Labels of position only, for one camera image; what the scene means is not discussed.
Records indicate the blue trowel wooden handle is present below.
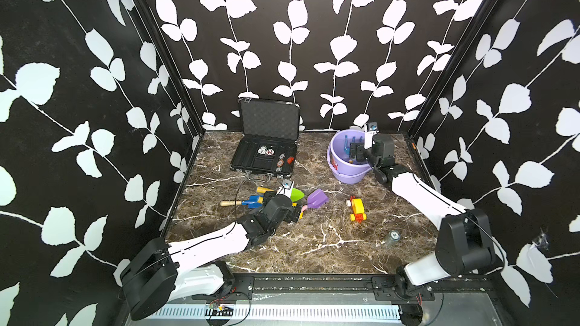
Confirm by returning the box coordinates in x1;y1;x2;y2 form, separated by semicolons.
219;196;264;209

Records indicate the green toy trowel yellow handle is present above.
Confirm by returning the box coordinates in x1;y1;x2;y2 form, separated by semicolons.
256;187;305;204

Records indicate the blue toy rake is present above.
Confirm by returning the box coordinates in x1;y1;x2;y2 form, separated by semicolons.
344;135;350;158

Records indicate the purple plastic bucket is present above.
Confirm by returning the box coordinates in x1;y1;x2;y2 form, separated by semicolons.
326;129;372;184

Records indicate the purple toy shovel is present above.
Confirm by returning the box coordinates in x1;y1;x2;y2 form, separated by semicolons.
299;189;329;219

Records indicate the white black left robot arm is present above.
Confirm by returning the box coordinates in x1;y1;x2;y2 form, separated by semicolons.
120;194;301;321

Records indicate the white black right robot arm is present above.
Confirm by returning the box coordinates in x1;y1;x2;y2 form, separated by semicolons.
348;132;496;300

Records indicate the yellow red toy truck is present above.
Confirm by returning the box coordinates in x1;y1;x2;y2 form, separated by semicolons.
347;196;367;223

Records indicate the black open tool case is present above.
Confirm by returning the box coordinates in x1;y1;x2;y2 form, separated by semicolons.
230;97;300;178

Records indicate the small clear tape roll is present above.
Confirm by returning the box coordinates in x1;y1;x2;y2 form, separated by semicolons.
385;230;400;245

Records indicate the white vented strip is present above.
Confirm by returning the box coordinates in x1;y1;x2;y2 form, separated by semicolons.
147;304;401;323

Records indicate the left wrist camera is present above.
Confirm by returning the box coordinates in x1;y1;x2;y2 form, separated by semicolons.
279;179;294;199

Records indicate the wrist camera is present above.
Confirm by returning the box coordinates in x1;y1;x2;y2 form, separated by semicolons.
363;122;379;149
279;179;294;199

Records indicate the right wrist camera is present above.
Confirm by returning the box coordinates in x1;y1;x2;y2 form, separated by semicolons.
363;122;379;149

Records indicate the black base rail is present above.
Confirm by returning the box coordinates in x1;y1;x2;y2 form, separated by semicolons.
189;273;495;304

